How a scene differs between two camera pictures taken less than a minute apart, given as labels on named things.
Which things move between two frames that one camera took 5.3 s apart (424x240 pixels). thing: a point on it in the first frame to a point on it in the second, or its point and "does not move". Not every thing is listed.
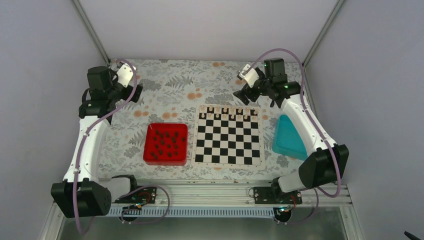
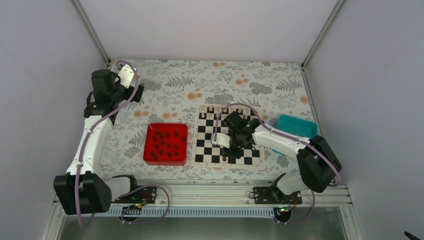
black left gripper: (137, 93) does not move
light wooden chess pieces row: (228, 112) does not move
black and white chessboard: (229, 136) does not move
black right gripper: (240, 95) to (235, 154)
